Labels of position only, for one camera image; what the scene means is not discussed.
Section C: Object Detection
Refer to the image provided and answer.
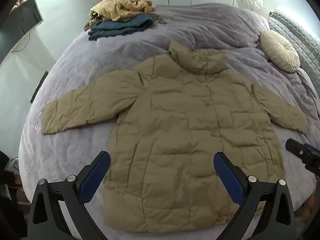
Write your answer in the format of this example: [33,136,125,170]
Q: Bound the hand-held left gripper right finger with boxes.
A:
[213,151,297,240]

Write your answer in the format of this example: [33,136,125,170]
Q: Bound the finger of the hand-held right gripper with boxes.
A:
[304,144,320,156]
[286,138,320,176]

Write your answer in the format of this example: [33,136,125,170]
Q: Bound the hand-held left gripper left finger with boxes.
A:
[27,151,111,240]

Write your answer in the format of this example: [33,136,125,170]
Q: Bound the khaki puffer jacket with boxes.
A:
[41,41,308,233]

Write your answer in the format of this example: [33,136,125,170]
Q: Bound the round cream pleated pillow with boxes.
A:
[260,29,301,73]

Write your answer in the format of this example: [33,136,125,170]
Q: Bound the grey quilted headboard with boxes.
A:
[265,9,320,100]

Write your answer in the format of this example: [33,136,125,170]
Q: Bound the lavender fleece blanket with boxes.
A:
[19,2,320,240]

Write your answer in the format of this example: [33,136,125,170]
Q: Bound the folded blue jeans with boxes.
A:
[88,14,154,41]

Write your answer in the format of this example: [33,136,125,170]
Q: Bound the white floral pillow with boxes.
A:
[235,0,264,12]

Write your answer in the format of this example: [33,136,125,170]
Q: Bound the beige striped garment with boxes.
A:
[90,0,156,22]

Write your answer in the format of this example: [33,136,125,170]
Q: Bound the monitor cable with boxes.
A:
[11,32,30,53]

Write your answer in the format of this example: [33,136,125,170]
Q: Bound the wall-mounted monitor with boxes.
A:
[0,0,44,63]

